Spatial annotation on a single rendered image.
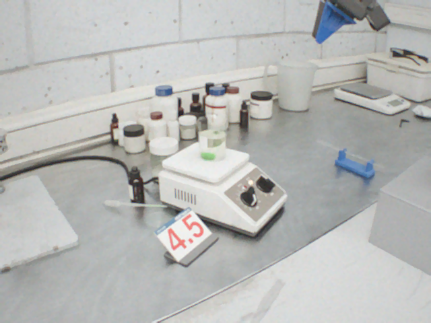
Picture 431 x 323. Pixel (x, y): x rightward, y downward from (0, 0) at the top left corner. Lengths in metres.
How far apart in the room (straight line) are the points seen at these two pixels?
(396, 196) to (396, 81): 1.10
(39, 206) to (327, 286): 0.54
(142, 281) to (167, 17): 0.79
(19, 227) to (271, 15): 1.07
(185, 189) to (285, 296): 0.27
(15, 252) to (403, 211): 0.62
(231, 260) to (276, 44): 0.98
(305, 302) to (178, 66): 0.84
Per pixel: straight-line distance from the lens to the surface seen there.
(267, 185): 0.72
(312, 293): 0.58
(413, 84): 1.66
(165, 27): 1.17
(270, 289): 0.58
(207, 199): 0.68
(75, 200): 0.81
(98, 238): 0.69
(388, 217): 0.66
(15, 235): 0.73
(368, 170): 0.92
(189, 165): 0.71
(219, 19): 1.28
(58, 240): 0.69
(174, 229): 0.64
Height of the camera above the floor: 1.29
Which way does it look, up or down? 25 degrees down
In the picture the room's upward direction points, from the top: straight up
